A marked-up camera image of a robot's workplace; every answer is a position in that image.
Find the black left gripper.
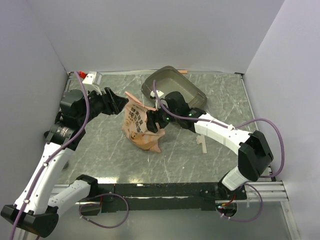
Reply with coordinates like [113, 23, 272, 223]
[77, 84, 129, 126]

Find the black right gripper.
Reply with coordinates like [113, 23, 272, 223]
[144, 100, 180, 134]

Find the orange cat litter bag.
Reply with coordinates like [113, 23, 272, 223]
[122, 91, 165, 153]

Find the white bag sealing clip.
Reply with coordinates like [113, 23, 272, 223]
[196, 134, 207, 154]

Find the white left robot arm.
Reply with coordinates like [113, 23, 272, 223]
[0, 87, 129, 238]

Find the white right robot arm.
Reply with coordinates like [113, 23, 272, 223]
[146, 90, 274, 199]

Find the grey plastic litter box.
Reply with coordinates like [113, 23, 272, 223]
[141, 66, 208, 109]

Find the small orange wooden piece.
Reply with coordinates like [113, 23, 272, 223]
[178, 70, 188, 74]

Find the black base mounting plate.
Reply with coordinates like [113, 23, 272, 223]
[68, 182, 247, 213]

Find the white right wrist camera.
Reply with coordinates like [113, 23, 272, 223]
[149, 90, 164, 109]

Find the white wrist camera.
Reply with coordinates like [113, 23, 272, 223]
[149, 90, 164, 109]
[77, 71, 103, 86]

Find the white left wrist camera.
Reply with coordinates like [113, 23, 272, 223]
[77, 71, 103, 86]

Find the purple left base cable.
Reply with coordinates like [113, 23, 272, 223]
[78, 192, 130, 229]

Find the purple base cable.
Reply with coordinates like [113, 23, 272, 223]
[78, 192, 130, 229]
[216, 183, 264, 223]

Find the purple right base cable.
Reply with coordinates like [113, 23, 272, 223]
[216, 183, 264, 223]

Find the aluminium rail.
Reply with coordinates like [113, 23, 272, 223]
[245, 181, 289, 202]

